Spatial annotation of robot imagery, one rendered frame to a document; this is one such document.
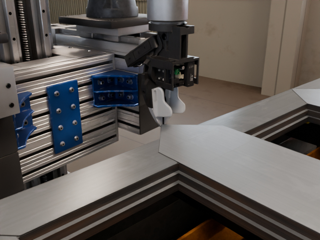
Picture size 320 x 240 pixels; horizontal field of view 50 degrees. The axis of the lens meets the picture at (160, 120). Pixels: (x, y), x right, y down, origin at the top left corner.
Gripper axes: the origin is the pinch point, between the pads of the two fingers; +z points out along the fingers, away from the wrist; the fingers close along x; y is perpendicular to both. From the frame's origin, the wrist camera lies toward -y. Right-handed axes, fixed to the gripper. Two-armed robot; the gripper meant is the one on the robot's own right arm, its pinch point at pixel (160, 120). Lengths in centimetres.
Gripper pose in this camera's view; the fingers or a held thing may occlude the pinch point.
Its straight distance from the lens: 72.9
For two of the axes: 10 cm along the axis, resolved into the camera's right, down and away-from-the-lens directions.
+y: 6.7, 2.7, -6.9
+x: 7.4, -2.5, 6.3
